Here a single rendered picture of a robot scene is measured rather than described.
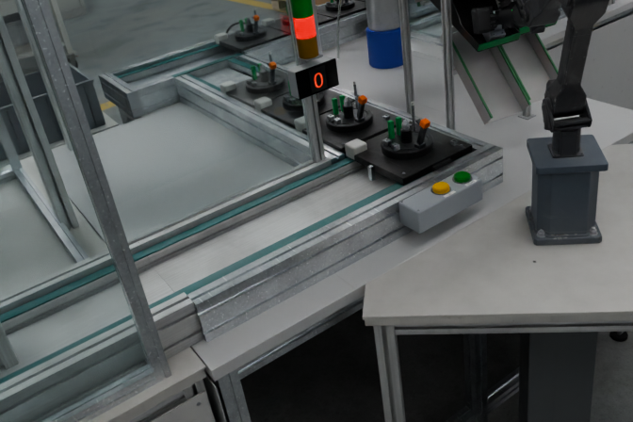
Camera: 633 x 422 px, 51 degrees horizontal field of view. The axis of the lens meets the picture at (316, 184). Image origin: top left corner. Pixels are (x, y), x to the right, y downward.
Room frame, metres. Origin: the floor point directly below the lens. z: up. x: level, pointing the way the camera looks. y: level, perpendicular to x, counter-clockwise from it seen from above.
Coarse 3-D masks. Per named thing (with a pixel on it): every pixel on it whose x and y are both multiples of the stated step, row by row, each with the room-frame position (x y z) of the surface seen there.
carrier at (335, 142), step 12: (336, 108) 1.83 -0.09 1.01; (348, 108) 1.79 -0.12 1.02; (372, 108) 1.88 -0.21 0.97; (324, 120) 1.85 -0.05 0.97; (336, 120) 1.76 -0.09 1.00; (348, 120) 1.78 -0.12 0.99; (360, 120) 1.75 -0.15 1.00; (372, 120) 1.78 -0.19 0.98; (384, 120) 1.78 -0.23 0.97; (324, 132) 1.76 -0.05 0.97; (336, 132) 1.75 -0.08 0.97; (348, 132) 1.74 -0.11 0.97; (360, 132) 1.72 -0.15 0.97; (372, 132) 1.71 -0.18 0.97; (384, 132) 1.72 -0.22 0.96; (336, 144) 1.67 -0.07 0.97
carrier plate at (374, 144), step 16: (416, 128) 1.69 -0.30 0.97; (368, 144) 1.64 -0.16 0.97; (448, 144) 1.56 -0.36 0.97; (464, 144) 1.55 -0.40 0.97; (368, 160) 1.54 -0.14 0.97; (384, 160) 1.53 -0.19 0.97; (400, 160) 1.52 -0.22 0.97; (416, 160) 1.50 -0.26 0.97; (432, 160) 1.49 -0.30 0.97; (400, 176) 1.43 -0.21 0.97; (416, 176) 1.44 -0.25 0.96
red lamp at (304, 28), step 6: (294, 18) 1.58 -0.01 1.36; (306, 18) 1.57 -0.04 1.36; (312, 18) 1.58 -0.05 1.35; (294, 24) 1.58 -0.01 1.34; (300, 24) 1.57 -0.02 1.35; (306, 24) 1.57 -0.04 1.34; (312, 24) 1.57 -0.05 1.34; (300, 30) 1.57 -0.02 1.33; (306, 30) 1.56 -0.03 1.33; (312, 30) 1.57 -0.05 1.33; (300, 36) 1.57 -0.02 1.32; (306, 36) 1.56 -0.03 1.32; (312, 36) 1.57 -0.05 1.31
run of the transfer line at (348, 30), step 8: (352, 16) 2.97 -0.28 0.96; (360, 16) 2.98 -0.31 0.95; (320, 24) 2.92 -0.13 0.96; (328, 24) 2.90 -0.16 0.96; (336, 24) 2.91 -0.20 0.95; (344, 24) 2.93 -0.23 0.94; (352, 24) 2.95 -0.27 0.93; (360, 24) 2.97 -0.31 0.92; (320, 32) 2.86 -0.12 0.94; (328, 32) 2.88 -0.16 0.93; (336, 32) 2.91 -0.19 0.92; (344, 32) 2.93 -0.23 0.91; (352, 32) 2.95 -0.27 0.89; (360, 32) 2.98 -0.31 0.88; (320, 40) 2.86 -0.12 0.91; (328, 40) 2.88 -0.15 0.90; (344, 40) 2.92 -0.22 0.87; (352, 40) 2.95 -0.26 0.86; (328, 48) 2.88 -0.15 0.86
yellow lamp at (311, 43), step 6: (300, 42) 1.57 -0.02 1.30; (306, 42) 1.56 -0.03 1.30; (312, 42) 1.57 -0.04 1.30; (300, 48) 1.57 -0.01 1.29; (306, 48) 1.57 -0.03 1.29; (312, 48) 1.57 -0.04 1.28; (300, 54) 1.57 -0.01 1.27; (306, 54) 1.57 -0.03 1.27; (312, 54) 1.57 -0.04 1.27; (318, 54) 1.58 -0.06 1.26
